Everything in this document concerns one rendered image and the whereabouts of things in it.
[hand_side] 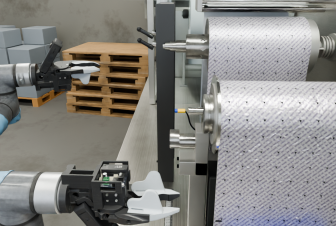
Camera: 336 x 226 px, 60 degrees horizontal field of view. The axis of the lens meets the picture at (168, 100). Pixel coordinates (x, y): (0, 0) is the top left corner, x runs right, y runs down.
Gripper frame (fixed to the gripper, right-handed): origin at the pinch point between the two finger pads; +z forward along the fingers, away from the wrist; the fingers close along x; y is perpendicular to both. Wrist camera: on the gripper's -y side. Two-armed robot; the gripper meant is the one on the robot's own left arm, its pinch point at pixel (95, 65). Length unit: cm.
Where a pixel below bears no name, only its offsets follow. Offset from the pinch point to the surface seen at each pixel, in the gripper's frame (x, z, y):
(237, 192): 61, 24, 3
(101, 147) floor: -152, -3, 146
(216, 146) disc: 58, 20, -6
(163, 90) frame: 23.6, 18.4, -0.3
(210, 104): 53, 20, -12
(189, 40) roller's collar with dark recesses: 27.7, 23.7, -15.9
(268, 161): 61, 29, -4
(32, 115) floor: -257, -87, 160
